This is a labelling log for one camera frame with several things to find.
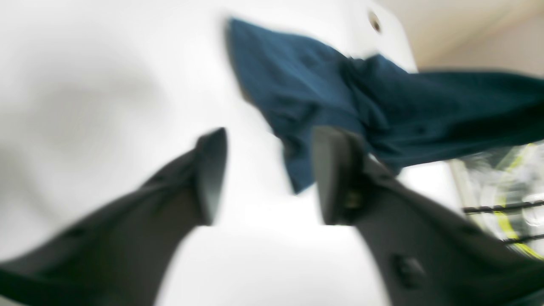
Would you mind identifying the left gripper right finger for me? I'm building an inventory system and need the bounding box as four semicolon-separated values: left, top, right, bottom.
312;126;544;306

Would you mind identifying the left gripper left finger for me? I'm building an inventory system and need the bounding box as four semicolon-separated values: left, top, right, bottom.
0;128;227;306

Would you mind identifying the dark navy T-shirt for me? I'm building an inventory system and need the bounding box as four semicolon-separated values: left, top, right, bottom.
226;19;544;194

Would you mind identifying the yellow cable on floor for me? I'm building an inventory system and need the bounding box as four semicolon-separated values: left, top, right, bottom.
493;144;544;260

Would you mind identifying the left table cable grommet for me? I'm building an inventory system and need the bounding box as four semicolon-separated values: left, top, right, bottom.
368;11;382;34

